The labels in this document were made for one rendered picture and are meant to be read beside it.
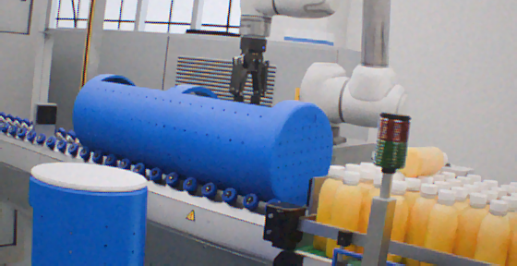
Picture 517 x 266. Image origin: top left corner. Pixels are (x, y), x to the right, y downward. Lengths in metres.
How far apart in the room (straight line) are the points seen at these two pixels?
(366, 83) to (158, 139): 0.72
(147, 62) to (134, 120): 2.04
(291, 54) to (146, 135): 1.63
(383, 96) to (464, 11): 2.32
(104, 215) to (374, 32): 1.21
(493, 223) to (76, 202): 0.87
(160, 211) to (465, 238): 0.97
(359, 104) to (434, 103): 2.27
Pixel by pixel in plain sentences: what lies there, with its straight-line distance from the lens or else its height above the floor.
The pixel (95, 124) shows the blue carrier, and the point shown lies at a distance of 2.27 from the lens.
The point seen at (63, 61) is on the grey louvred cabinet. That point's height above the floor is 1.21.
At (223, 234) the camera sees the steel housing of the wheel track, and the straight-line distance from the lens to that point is 1.88.
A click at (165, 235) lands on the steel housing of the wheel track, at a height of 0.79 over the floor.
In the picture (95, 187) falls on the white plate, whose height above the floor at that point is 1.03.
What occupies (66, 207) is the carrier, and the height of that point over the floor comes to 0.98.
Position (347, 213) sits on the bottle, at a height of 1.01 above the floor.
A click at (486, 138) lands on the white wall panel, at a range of 4.48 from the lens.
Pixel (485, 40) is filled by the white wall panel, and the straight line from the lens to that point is 4.50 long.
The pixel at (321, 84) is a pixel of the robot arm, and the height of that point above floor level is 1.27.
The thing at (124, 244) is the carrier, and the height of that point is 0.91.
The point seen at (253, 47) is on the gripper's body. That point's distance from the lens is 1.93.
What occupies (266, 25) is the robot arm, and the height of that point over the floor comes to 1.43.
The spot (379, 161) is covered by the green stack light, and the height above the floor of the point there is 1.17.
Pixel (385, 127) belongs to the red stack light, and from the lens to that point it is 1.28.
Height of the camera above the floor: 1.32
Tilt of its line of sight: 5 degrees down
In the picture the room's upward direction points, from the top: 6 degrees clockwise
